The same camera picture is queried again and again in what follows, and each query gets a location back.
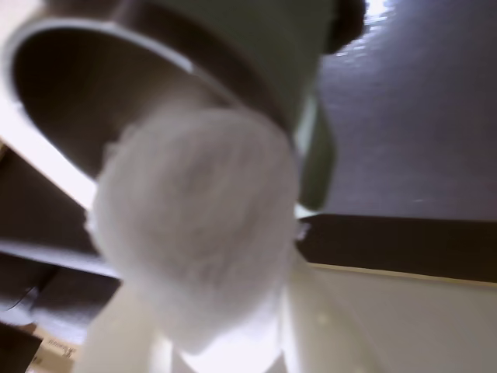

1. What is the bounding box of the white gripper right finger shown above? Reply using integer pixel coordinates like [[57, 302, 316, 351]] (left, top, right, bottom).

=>
[[277, 246, 384, 373]]

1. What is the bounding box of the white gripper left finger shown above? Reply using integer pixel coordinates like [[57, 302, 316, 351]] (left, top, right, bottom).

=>
[[72, 285, 188, 373]]

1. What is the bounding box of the white gauze roll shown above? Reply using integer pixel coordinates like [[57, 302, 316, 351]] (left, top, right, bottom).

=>
[[83, 105, 303, 357]]

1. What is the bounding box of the brown cardboard box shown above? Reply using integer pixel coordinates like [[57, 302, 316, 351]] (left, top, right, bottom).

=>
[[21, 320, 89, 373]]

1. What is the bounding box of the glossy black table mat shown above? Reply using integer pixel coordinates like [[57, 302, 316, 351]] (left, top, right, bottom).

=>
[[294, 0, 497, 288]]

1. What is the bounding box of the pale green steel mug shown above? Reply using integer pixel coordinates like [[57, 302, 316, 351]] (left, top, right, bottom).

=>
[[2, 0, 368, 214]]

